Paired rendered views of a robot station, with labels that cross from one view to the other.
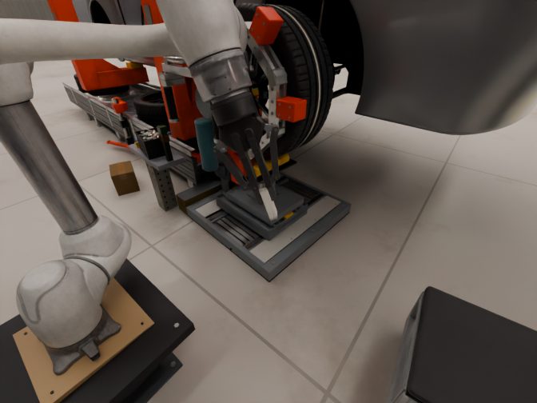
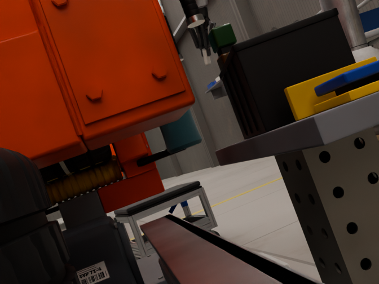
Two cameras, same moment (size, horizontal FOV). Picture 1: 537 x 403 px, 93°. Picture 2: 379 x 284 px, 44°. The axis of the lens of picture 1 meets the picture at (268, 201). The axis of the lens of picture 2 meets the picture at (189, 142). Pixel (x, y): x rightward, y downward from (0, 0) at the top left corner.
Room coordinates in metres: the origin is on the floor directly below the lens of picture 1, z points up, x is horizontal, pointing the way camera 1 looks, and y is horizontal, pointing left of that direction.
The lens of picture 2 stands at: (2.13, 0.97, 0.45)
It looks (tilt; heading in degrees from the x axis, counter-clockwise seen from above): 2 degrees up; 215
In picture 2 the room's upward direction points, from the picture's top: 20 degrees counter-clockwise
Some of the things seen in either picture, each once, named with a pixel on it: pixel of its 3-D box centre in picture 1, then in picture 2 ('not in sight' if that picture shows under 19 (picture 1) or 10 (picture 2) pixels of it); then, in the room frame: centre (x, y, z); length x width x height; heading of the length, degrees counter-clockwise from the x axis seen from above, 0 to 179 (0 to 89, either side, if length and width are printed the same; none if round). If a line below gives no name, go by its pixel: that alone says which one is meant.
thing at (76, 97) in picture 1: (109, 96); not in sight; (3.99, 2.37, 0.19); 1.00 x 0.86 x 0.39; 46
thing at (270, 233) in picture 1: (260, 204); not in sight; (1.35, 0.05, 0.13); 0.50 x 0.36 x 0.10; 46
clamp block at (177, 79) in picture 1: (172, 77); not in sight; (1.18, 0.41, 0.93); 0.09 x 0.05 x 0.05; 136
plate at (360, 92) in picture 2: not in sight; (363, 91); (1.61, 0.84, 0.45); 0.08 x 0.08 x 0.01; 46
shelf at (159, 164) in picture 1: (155, 153); (305, 128); (1.49, 0.72, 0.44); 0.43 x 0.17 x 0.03; 46
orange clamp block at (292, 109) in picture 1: (291, 109); not in sight; (0.99, -0.09, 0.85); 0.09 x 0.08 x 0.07; 46
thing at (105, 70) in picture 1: (119, 67); not in sight; (3.19, 1.67, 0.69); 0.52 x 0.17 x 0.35; 136
